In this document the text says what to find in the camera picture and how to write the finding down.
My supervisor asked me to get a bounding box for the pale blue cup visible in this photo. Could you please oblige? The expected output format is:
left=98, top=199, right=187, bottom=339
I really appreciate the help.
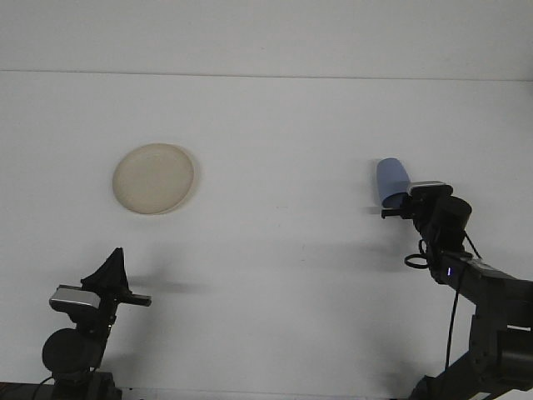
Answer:
left=376, top=157, right=411, bottom=208

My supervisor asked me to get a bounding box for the pale round plate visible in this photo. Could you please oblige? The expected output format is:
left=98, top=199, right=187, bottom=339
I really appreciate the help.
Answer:
left=112, top=142, right=196, bottom=217

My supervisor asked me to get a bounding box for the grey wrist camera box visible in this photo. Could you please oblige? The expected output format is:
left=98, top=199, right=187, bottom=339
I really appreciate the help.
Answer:
left=406, top=179, right=455, bottom=197
left=48, top=284, right=102, bottom=312

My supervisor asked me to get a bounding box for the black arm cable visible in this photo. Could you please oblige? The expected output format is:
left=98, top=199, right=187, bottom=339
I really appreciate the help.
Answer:
left=404, top=231, right=485, bottom=372
left=34, top=376, right=57, bottom=400

